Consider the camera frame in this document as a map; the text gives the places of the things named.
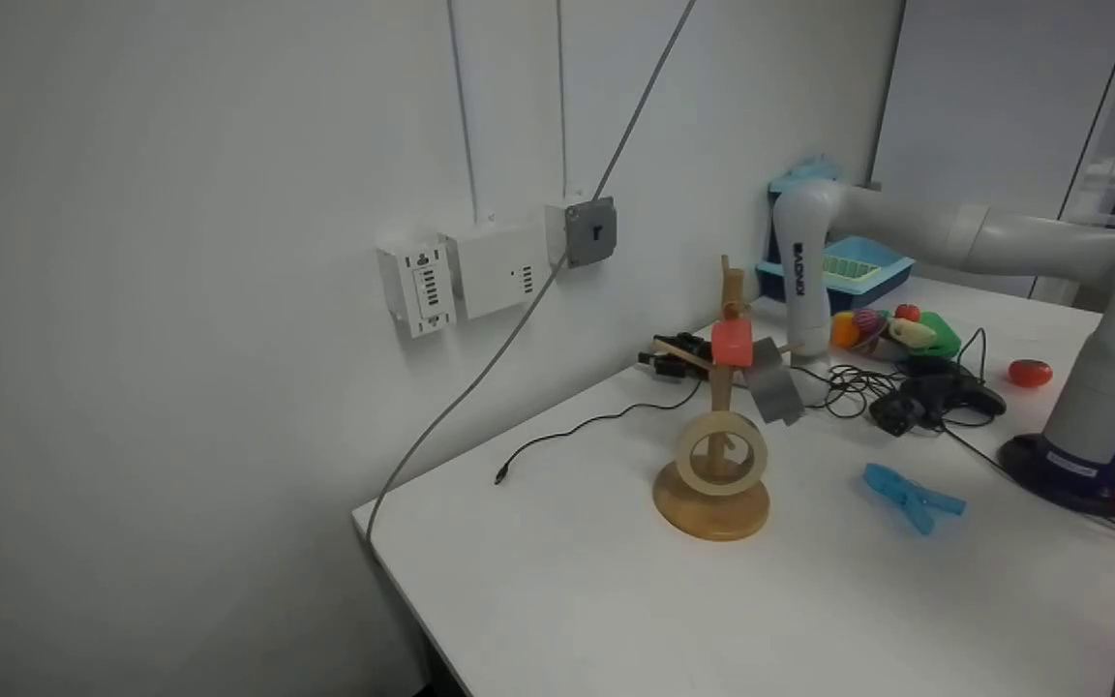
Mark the black connector block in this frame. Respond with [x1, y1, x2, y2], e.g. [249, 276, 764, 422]
[634, 327, 717, 383]

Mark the wooden mug stand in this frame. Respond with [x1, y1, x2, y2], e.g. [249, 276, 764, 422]
[651, 253, 776, 546]

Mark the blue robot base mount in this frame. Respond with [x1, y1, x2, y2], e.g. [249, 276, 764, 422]
[995, 424, 1115, 524]

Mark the thin black cable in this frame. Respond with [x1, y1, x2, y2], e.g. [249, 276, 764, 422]
[492, 392, 704, 486]

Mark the black device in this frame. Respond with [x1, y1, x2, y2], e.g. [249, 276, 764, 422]
[866, 351, 1010, 436]

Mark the white wall conduit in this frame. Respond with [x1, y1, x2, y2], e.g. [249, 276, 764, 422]
[440, 0, 484, 228]
[555, 0, 572, 209]

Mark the grey wall socket box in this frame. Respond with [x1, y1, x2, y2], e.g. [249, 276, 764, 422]
[562, 191, 620, 271]

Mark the beige masking tape roll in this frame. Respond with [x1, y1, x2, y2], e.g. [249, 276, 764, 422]
[669, 407, 771, 503]

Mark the blue plastic clamp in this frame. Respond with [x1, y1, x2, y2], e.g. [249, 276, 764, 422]
[859, 462, 972, 539]

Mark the white labelled wall box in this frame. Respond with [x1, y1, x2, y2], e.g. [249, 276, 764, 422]
[375, 231, 462, 342]

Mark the large white wall box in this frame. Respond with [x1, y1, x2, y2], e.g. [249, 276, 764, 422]
[439, 216, 549, 326]

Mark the orange toy fruit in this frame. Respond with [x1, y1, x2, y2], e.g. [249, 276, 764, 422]
[830, 309, 866, 351]

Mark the light blue bin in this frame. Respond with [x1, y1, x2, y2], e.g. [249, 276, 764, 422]
[764, 153, 847, 203]

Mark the tangled black cable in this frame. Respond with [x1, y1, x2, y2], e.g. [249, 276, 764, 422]
[801, 358, 906, 422]

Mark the small red object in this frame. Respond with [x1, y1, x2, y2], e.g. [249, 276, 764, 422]
[1002, 356, 1056, 392]

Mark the green yellow toy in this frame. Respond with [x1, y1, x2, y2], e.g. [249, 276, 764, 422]
[883, 314, 967, 365]

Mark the grey hanging cable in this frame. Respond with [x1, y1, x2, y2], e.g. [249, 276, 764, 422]
[360, 0, 702, 546]

